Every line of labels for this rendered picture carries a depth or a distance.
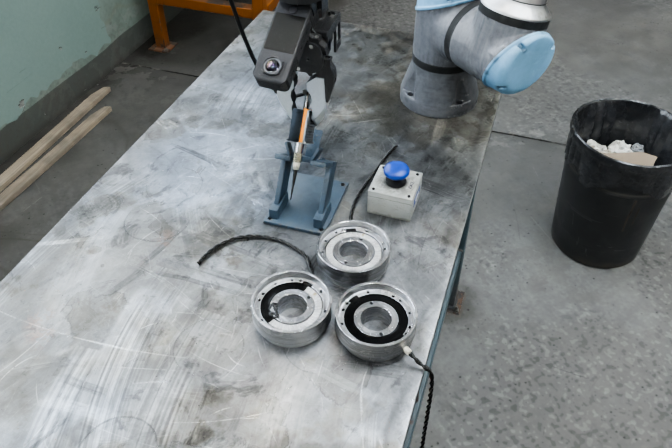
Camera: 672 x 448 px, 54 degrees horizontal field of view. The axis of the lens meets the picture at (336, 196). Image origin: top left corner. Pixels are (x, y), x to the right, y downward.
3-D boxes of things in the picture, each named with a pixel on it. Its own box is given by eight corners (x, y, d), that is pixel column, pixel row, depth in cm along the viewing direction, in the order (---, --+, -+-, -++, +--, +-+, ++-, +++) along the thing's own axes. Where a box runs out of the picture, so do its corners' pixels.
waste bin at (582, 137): (649, 289, 197) (701, 178, 169) (535, 263, 206) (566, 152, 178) (647, 216, 222) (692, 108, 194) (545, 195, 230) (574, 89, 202)
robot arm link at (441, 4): (447, 31, 130) (455, -37, 121) (495, 59, 121) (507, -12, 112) (398, 47, 125) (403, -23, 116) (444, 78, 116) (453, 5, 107)
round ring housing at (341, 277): (394, 290, 92) (395, 270, 89) (318, 294, 91) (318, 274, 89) (384, 237, 100) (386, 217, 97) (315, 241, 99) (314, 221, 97)
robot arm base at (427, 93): (410, 72, 137) (413, 28, 131) (483, 84, 133) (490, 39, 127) (391, 110, 126) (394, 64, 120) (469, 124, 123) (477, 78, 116)
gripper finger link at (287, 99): (307, 102, 100) (311, 51, 93) (294, 126, 96) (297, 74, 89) (288, 97, 101) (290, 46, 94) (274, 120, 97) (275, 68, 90)
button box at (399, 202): (410, 222, 102) (413, 198, 99) (366, 212, 104) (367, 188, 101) (422, 190, 108) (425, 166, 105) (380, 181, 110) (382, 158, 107)
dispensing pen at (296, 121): (276, 198, 95) (295, 82, 93) (286, 196, 99) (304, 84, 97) (291, 201, 94) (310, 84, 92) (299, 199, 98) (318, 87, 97)
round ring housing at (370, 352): (318, 329, 87) (318, 309, 84) (376, 289, 92) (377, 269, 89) (373, 381, 81) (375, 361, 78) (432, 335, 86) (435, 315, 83)
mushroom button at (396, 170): (404, 202, 102) (406, 177, 99) (379, 196, 103) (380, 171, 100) (410, 186, 105) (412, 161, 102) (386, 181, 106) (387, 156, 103)
